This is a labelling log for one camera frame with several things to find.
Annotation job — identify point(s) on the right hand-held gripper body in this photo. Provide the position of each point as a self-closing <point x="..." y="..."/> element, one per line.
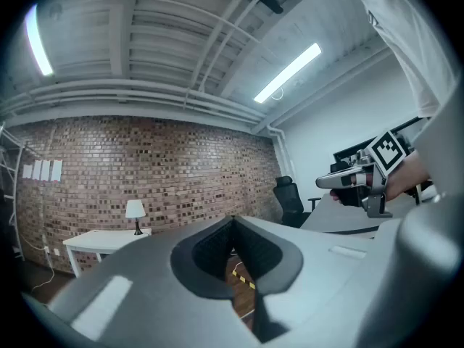
<point x="388" y="151"/>

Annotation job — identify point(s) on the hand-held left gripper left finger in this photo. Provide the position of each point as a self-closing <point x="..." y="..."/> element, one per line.
<point x="152" y="285"/>

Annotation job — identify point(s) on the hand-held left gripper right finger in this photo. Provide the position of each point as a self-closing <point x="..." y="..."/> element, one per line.
<point x="319" y="285"/>

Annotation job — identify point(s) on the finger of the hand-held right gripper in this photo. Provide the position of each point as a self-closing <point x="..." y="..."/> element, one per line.
<point x="331" y="180"/>

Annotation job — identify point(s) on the person's right forearm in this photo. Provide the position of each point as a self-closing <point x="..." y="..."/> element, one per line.
<point x="409" y="176"/>

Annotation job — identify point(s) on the person's right hand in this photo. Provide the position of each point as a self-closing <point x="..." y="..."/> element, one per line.
<point x="346" y="197"/>

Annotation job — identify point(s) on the black framed partition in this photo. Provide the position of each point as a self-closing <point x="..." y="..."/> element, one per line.
<point x="362" y="144"/>

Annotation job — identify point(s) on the grey desk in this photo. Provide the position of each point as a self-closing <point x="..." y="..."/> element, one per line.
<point x="337" y="219"/>

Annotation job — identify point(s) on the black office chair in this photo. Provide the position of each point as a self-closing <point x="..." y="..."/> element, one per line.
<point x="288" y="198"/>

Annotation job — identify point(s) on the white square table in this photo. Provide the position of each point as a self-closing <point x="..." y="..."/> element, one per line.
<point x="98" y="239"/>

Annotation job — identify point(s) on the yellow black floor tape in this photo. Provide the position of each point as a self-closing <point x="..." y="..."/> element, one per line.
<point x="243" y="279"/>

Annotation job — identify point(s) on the white shade table lamp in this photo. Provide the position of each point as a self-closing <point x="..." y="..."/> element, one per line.
<point x="135" y="209"/>

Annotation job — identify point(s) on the long ceiling light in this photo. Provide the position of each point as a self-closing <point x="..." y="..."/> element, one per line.
<point x="38" y="45"/>
<point x="288" y="73"/>

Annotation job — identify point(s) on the white shirt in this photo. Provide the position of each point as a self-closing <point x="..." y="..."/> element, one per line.
<point x="406" y="35"/>

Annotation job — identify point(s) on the white paper sheet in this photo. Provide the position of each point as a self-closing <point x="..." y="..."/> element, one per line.
<point x="37" y="170"/>
<point x="46" y="170"/>
<point x="28" y="172"/>
<point x="56" y="170"/>

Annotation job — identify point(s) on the metal rack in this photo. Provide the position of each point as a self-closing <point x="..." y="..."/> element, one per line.
<point x="11" y="180"/>

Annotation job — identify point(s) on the white wall pipe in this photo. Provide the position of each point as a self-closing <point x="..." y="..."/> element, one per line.
<point x="281" y="147"/>

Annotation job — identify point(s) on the white wall socket pair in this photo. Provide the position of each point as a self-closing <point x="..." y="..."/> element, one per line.
<point x="46" y="249"/>

